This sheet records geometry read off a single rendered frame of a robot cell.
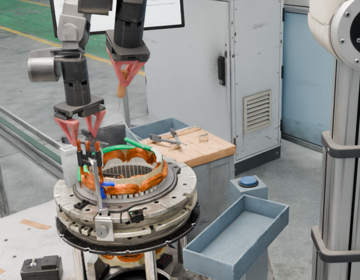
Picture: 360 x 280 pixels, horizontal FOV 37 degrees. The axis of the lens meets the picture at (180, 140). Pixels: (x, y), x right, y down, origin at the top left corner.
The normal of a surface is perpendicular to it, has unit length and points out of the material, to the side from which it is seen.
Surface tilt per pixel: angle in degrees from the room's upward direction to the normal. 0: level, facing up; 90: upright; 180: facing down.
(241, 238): 0
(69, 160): 90
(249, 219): 0
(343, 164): 90
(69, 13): 68
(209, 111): 90
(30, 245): 0
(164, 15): 83
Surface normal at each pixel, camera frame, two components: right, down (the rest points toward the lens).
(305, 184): -0.05, -0.93
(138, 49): 0.15, -0.78
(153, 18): 0.17, 0.25
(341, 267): 0.00, 0.38
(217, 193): 0.53, 0.29
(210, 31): -0.80, 0.26
